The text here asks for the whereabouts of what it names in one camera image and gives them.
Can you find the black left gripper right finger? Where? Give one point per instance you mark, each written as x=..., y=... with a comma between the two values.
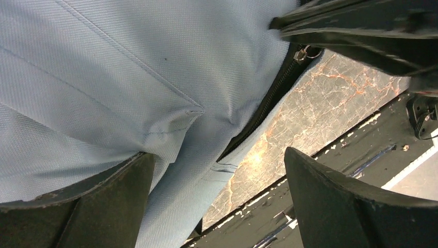
x=334, y=210

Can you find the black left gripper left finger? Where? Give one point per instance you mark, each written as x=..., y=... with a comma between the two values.
x=104, y=210

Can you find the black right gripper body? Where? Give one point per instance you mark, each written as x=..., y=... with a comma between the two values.
x=395, y=37

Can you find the blue grey backpack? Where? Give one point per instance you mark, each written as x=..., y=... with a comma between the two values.
x=86, y=85

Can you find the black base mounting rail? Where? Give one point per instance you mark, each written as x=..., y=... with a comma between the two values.
x=396, y=150

